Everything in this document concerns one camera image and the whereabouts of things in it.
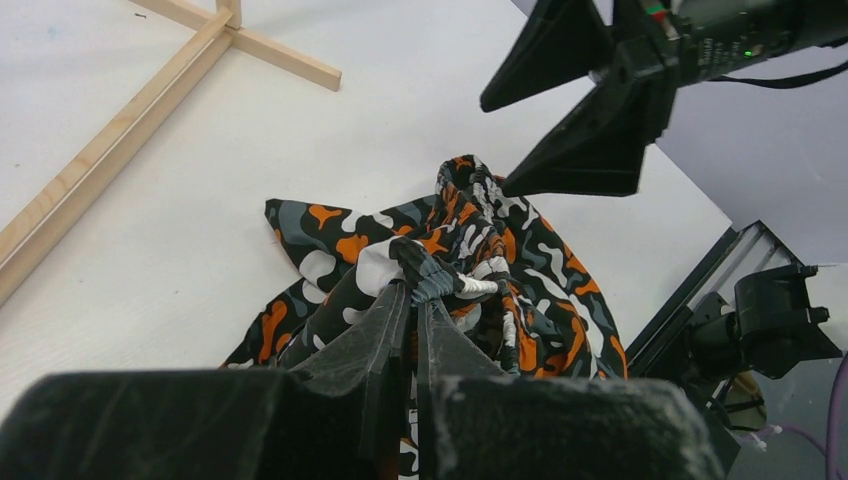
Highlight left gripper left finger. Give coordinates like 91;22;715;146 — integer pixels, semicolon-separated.
1;283;411;479

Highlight wooden clothes rack frame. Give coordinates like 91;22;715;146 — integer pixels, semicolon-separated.
1;1;342;301

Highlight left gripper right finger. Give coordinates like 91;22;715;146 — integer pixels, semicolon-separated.
417;300;725;479

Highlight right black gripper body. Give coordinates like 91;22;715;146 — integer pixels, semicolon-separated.
612;1;847;140

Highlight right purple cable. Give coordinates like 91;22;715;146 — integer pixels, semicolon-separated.
741;351;848;480

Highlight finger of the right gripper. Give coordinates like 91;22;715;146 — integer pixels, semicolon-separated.
480;0;614;112
501;79;663;197

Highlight orange camouflage shorts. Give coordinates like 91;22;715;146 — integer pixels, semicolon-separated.
225;155;628;478

